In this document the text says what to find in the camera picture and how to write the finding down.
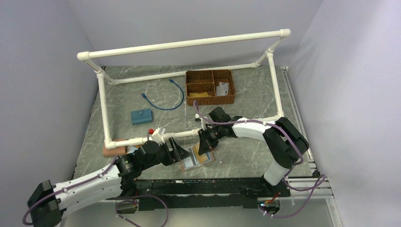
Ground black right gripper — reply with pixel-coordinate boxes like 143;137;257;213
198;124;225;156

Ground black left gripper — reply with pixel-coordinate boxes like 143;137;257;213
142;137;191;170

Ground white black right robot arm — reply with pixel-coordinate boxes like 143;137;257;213
198;107;309;196

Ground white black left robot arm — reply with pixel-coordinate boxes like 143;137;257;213
22;138;192;227

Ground blue leather card holder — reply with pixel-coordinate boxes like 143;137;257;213
131;108;153;125

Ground grey cards in basket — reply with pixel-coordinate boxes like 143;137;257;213
216;82;229;96

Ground brown wicker divided basket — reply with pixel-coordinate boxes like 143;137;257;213
185;70;236;106

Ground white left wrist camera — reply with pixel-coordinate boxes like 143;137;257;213
147;127;166;144

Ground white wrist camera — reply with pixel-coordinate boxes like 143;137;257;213
147;127;166;144
195;113;203;124

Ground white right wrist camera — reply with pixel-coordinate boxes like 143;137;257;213
195;113;203;124

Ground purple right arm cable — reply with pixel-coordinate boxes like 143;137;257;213
192;100;327;219

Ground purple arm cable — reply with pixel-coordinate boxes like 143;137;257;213
22;130;169;227
192;100;327;219

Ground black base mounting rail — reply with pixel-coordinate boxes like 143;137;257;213
104;177;291;211

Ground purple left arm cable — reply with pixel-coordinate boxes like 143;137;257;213
22;130;169;227

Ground blue ethernet cable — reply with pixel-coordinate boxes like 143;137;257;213
141;79;185;111

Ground aluminium extrusion rail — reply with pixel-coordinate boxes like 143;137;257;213
50;169;344;227

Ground white PVC pipe frame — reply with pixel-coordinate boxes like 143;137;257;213
77;29;291;149

